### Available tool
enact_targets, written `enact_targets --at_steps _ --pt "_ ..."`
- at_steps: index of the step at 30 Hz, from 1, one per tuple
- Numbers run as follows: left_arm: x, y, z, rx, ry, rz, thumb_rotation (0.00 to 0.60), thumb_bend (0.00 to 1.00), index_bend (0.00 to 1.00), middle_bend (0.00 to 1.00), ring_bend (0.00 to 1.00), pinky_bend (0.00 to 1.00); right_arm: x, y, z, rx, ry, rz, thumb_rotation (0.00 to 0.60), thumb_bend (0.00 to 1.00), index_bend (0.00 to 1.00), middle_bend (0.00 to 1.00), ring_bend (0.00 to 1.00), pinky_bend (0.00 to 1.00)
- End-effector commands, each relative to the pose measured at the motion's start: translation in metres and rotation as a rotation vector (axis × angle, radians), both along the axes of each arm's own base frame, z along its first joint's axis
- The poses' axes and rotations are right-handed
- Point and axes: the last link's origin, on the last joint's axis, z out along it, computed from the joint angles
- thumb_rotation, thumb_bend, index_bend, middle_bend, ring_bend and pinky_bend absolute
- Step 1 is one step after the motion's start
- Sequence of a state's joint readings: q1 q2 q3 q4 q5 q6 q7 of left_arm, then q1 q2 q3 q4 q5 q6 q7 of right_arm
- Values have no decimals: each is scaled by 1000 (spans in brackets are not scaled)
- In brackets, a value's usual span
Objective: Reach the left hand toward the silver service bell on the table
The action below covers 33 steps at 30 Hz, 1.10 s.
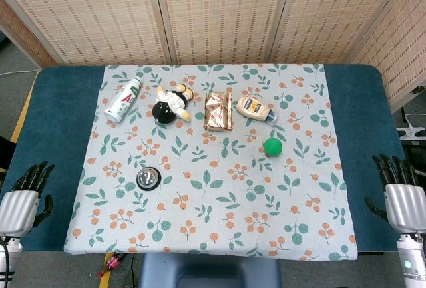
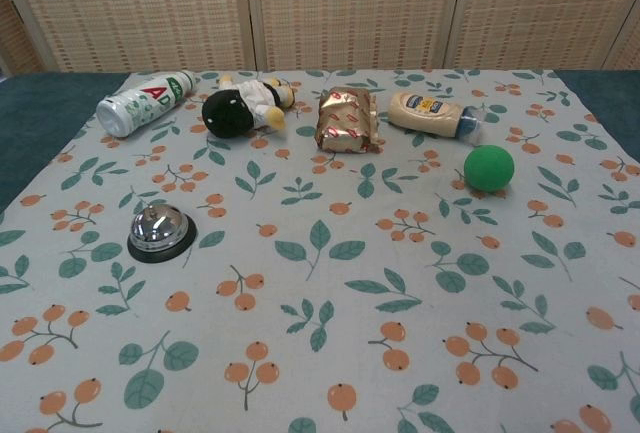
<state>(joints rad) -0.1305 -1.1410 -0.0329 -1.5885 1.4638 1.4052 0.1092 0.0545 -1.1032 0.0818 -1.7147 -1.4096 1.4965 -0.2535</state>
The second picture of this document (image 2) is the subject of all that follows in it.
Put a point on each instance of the silver desk call bell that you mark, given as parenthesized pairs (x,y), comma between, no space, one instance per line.
(159,230)

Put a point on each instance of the gold foil snack package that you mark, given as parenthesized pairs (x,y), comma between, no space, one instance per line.
(345,120)

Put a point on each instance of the fruit and leaf print tablecloth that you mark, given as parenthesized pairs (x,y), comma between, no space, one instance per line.
(320,303)

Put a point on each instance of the plush doll with black hair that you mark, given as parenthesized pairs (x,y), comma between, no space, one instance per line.
(235,108)

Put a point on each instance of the mayonnaise squeeze bottle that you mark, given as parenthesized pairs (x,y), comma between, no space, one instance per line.
(427,110)

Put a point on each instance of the green ball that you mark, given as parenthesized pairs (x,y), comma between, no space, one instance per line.
(488,167)

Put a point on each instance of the woven folding screen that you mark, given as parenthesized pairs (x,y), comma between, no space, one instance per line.
(320,8)

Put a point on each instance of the white AD drink bottle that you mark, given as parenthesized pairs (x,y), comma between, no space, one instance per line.
(137,101)

